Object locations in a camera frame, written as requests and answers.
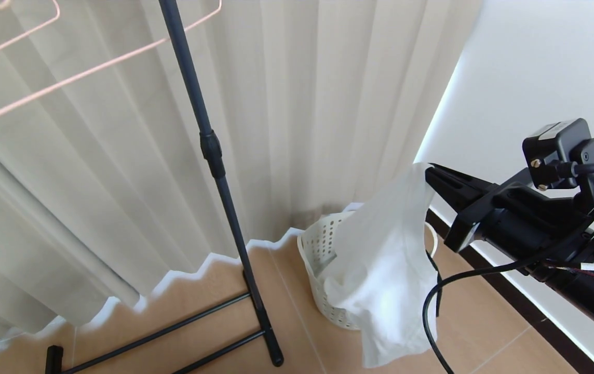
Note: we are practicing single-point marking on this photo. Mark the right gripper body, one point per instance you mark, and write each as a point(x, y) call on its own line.
point(515, 228)

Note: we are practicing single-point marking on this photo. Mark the white laundry basket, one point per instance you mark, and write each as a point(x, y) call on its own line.
point(318, 244)

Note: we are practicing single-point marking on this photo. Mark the white printed T-shirt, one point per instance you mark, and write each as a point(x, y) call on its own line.
point(385, 270)

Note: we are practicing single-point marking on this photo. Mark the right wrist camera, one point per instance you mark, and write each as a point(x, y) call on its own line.
point(556, 140)

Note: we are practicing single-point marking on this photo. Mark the black clothes rack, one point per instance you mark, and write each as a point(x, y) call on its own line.
point(211, 150)

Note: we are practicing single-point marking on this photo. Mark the pink clothes hanger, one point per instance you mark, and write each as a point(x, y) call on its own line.
point(16, 40)
point(68, 80)

